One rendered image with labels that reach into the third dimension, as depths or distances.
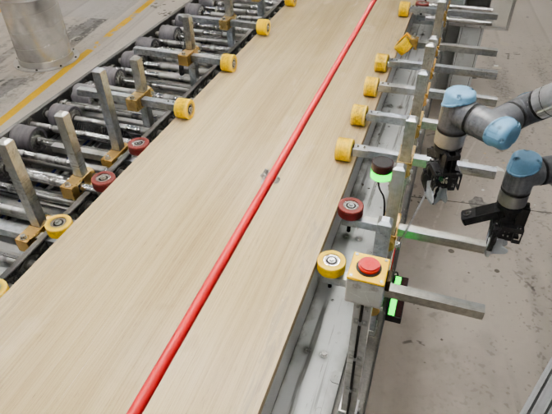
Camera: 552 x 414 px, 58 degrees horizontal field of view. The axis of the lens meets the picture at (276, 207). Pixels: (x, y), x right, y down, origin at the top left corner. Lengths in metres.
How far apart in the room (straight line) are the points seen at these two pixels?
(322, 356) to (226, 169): 0.70
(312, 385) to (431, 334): 1.05
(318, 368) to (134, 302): 0.56
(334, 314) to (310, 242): 0.30
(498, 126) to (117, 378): 1.03
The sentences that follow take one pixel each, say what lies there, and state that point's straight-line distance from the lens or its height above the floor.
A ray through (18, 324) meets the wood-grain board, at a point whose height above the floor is 0.90.
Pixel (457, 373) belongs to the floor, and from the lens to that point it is 2.36.
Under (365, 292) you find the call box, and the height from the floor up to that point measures 1.19.
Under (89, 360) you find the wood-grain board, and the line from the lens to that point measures 1.29.
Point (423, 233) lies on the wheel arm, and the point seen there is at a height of 0.86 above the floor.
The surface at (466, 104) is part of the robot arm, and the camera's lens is 1.30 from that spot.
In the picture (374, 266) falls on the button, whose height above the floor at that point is 1.23.
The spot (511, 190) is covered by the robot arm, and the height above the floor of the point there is 1.09.
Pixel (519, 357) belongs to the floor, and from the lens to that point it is 2.50.
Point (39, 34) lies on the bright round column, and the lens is 5.04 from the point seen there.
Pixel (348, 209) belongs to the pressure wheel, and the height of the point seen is 0.91.
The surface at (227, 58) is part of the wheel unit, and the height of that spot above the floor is 0.97.
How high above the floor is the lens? 1.91
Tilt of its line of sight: 40 degrees down
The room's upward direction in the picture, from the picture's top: 1 degrees counter-clockwise
